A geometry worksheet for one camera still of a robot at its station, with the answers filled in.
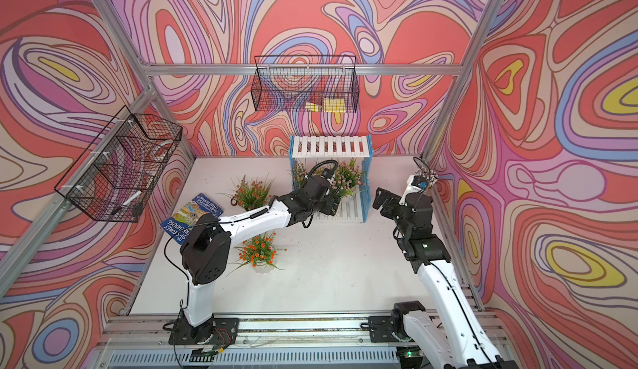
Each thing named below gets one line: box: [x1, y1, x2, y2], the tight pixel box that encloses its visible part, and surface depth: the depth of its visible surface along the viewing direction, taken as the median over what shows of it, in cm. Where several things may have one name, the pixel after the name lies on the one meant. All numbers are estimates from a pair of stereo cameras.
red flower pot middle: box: [217, 172, 276, 212], surface depth 93 cm
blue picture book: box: [159, 192, 225, 246], surface depth 98 cm
